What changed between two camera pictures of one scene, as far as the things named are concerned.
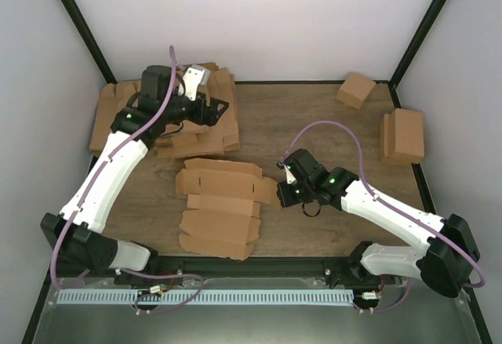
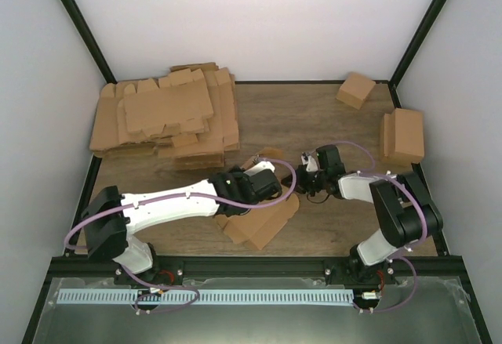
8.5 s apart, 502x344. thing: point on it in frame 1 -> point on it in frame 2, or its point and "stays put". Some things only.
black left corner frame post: x=81 y=23 stays put
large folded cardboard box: x=401 y=137 stays put
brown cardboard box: x=223 y=207 -> x=261 y=223
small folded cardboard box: x=355 y=88 stays put
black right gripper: x=285 y=197 -> x=300 y=181
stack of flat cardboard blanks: x=220 y=135 stays put
